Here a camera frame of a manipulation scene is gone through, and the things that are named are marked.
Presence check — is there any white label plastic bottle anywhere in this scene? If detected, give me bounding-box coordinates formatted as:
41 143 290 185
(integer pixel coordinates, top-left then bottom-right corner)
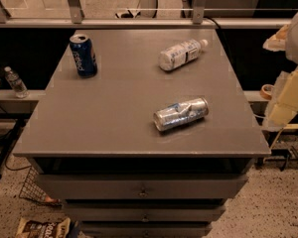
158 39 209 71

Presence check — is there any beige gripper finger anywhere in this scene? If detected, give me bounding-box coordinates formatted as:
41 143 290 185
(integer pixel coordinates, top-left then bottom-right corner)
267 66 298 126
262 24 290 52

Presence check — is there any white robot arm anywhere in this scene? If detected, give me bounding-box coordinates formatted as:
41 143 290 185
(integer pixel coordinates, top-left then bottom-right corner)
263 12 298 128

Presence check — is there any black cable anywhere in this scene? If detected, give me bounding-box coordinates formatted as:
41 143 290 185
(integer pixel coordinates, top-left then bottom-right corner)
0 91 33 182

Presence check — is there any tape roll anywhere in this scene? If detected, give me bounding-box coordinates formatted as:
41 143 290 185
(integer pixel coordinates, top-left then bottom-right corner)
260 84 274 100

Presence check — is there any grey drawer cabinet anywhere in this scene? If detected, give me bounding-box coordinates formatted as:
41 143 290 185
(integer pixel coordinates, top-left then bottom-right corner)
14 30 269 238

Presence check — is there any small clear water bottle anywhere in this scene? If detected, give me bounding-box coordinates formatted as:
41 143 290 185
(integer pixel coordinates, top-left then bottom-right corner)
4 66 28 98

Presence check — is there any brown snack bag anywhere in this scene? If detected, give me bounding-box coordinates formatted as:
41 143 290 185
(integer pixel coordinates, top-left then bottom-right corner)
15 218 79 238

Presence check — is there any blue pepsi can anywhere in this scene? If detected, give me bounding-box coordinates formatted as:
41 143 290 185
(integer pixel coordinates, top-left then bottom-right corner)
70 34 97 77

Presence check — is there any silver redbull can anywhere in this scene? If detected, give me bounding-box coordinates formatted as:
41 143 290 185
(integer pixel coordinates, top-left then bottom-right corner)
153 97 209 132

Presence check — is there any wire mesh basket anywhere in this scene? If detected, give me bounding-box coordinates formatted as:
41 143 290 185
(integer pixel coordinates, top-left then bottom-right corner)
19 168 62 207

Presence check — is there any metal railing frame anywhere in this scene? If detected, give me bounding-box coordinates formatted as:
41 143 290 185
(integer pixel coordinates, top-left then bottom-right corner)
0 0 298 29

